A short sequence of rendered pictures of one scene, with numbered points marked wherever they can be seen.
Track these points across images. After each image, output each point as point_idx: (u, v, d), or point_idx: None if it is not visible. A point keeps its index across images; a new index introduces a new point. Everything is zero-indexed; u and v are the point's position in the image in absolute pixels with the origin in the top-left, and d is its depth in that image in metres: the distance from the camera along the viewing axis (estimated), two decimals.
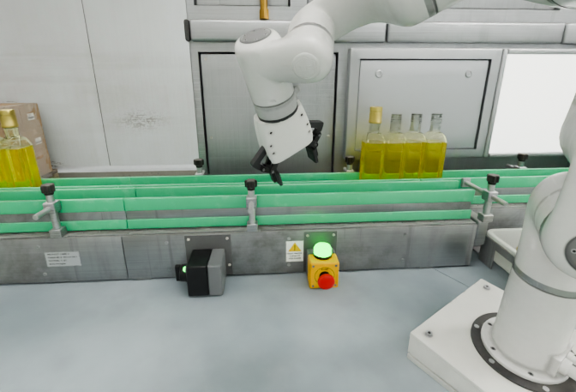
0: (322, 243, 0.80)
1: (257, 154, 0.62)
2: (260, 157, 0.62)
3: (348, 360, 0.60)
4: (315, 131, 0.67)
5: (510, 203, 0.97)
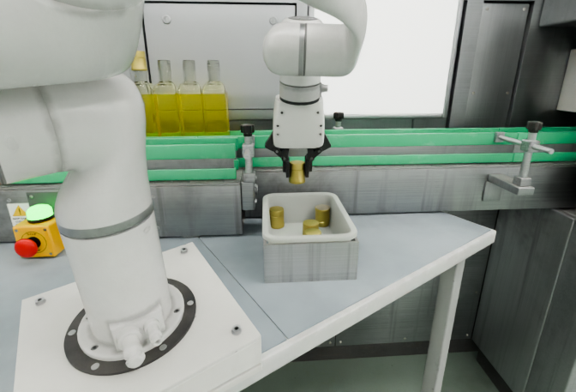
0: (40, 204, 0.68)
1: (270, 135, 0.65)
2: (271, 138, 0.65)
3: None
4: (318, 146, 0.67)
5: (313, 166, 0.85)
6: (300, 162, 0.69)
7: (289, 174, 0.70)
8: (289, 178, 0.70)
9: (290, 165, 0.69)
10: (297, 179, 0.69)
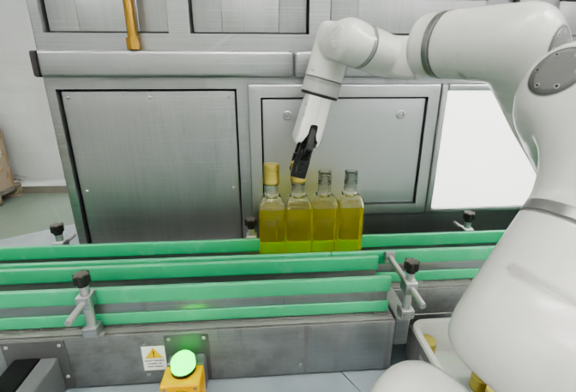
0: (183, 352, 0.60)
1: (311, 139, 0.62)
2: (314, 141, 0.63)
3: None
4: None
5: (449, 279, 0.77)
6: None
7: None
8: (298, 180, 0.69)
9: None
10: (306, 177, 0.71)
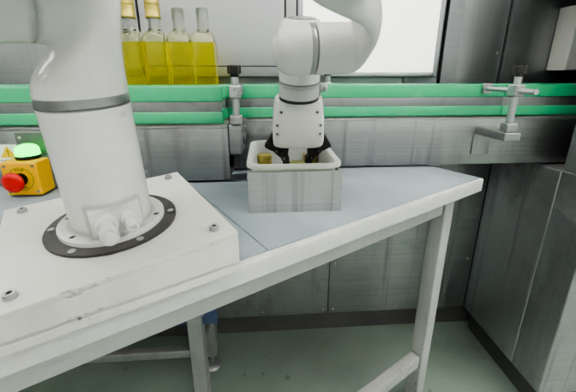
0: (28, 143, 0.68)
1: (269, 135, 0.65)
2: (271, 138, 0.65)
3: None
4: (318, 146, 0.67)
5: None
6: None
7: (151, 9, 0.77)
8: (150, 15, 0.77)
9: (152, 0, 0.76)
10: (159, 14, 0.78)
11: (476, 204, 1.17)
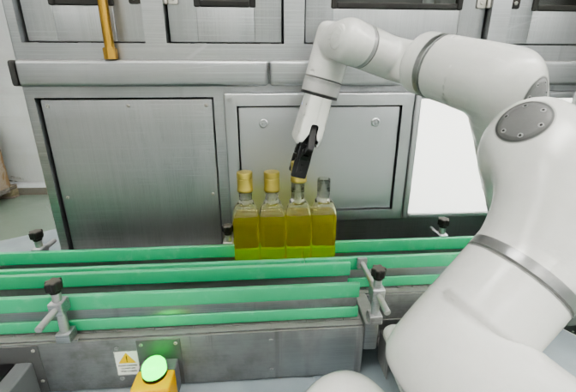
0: (154, 358, 0.62)
1: (312, 139, 0.63)
2: (315, 141, 0.63)
3: None
4: None
5: (423, 284, 0.79)
6: (273, 170, 0.72)
7: (273, 185, 0.70)
8: (272, 189, 0.71)
9: (274, 176, 0.70)
10: (279, 185, 0.72)
11: (572, 327, 1.11)
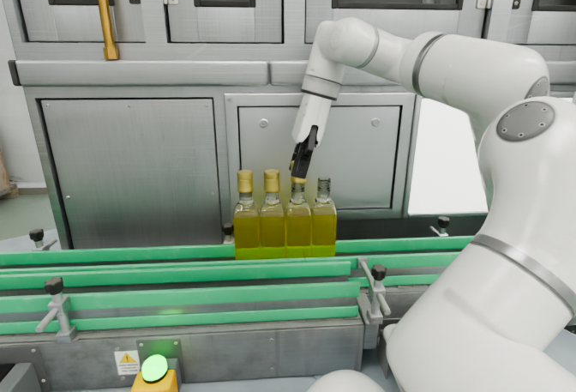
0: (155, 358, 0.62)
1: (312, 139, 0.63)
2: (315, 141, 0.63)
3: None
4: None
5: (423, 284, 0.79)
6: (273, 170, 0.72)
7: (273, 185, 0.70)
8: (272, 189, 0.71)
9: (275, 176, 0.70)
10: (279, 185, 0.72)
11: (572, 327, 1.11)
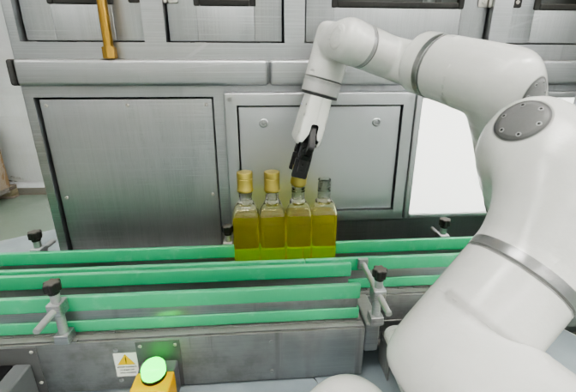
0: (153, 359, 0.61)
1: (313, 137, 0.62)
2: (315, 139, 0.63)
3: None
4: None
5: (423, 285, 0.78)
6: (273, 170, 0.71)
7: (273, 185, 0.70)
8: (272, 189, 0.70)
9: (275, 176, 0.69)
10: (279, 186, 0.72)
11: (573, 328, 1.10)
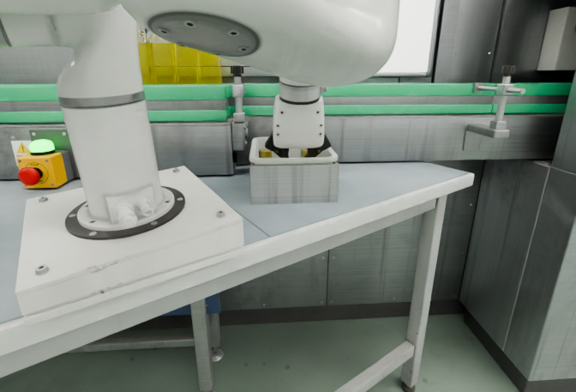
0: (43, 139, 0.72)
1: (270, 135, 0.65)
2: (271, 138, 0.65)
3: None
4: (318, 146, 0.67)
5: None
6: None
7: None
8: None
9: None
10: None
11: (470, 200, 1.21)
